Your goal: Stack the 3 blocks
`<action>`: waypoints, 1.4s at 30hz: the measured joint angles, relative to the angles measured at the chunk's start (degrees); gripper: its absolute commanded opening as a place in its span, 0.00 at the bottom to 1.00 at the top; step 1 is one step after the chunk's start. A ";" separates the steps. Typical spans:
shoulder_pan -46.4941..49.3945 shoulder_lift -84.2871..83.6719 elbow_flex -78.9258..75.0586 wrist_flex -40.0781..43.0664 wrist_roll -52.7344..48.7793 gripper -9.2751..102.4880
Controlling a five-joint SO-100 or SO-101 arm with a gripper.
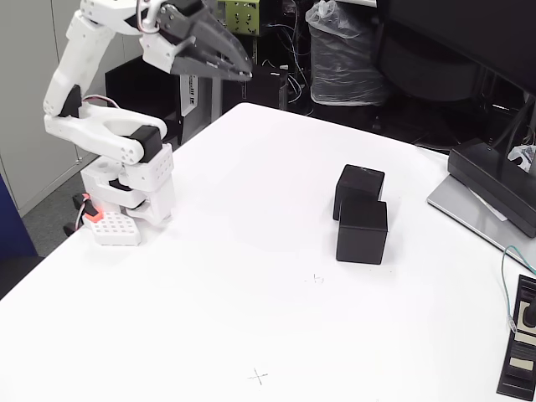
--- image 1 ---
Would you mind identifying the black cube block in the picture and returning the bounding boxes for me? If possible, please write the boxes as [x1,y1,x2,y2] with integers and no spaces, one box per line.
[332,163,386,222]
[335,200,389,265]

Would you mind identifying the grey desktop computer tower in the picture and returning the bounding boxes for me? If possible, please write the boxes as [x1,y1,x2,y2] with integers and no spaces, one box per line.
[178,73,221,121]

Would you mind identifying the green metal box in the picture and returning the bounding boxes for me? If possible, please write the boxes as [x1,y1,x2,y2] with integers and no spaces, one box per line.
[216,0,261,38]

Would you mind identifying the black flat panel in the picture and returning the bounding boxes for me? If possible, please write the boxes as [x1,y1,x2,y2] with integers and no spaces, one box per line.
[104,56,183,147]

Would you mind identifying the grey cabinet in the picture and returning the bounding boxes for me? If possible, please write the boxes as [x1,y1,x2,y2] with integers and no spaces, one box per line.
[0,0,175,219]

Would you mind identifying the bin with clear plastic bag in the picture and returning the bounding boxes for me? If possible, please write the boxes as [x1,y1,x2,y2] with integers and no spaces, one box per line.
[304,0,389,108]

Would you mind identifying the orange clamp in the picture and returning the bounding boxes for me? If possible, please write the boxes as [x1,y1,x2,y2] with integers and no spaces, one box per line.
[73,193,105,223]

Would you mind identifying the black office chair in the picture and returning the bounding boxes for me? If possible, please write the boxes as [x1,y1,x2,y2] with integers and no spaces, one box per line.
[374,18,482,104]

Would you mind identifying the blue partition panel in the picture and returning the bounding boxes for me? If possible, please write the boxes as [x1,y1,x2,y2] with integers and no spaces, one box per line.
[0,173,39,260]

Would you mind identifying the silver monitor stand base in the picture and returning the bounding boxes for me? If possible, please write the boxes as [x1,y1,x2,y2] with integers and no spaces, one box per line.
[425,173,536,273]

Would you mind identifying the black box on stand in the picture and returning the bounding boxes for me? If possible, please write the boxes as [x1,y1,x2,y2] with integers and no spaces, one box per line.
[446,138,536,239]

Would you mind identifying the small clear plastic bag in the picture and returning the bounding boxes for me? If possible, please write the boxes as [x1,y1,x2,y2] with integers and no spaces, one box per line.
[507,144,536,173]

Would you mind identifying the black flat device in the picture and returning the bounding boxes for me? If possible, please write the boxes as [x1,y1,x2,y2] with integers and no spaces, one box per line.
[496,274,536,401]

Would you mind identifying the red white servo cable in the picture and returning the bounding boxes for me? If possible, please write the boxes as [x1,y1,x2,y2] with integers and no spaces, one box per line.
[136,0,163,34]

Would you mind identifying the grey metal post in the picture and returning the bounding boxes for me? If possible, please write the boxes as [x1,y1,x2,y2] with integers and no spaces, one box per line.
[210,77,225,121]

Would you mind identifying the green cable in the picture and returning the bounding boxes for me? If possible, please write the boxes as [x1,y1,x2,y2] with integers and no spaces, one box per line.
[501,245,536,332]

